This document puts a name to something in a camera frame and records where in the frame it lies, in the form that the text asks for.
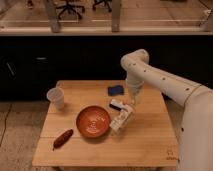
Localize black office chair right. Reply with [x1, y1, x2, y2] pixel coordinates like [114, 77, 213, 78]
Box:
[91, 0, 113, 14]

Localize black office chair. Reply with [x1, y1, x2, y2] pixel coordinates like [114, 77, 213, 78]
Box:
[56, 0, 85, 20]
[91, 0, 113, 14]

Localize brown sausage-shaped object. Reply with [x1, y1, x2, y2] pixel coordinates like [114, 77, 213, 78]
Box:
[53, 129, 73, 149]

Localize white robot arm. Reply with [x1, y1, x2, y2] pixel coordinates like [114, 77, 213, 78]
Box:
[120, 49, 213, 171]

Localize translucent plastic cup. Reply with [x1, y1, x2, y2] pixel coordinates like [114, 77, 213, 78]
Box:
[46, 87, 64, 110]

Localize blue sponge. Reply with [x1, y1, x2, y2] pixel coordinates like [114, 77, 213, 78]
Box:
[108, 85, 124, 96]

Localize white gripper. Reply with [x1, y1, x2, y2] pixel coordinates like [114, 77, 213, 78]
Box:
[110, 99, 135, 132]

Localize orange bowl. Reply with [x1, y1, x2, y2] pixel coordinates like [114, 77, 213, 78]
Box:
[76, 106, 111, 138]

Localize wooden table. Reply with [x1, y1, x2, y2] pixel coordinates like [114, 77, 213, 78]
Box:
[33, 80, 178, 167]

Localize black office chair left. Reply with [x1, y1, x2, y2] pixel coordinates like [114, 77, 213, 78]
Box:
[56, 0, 85, 20]

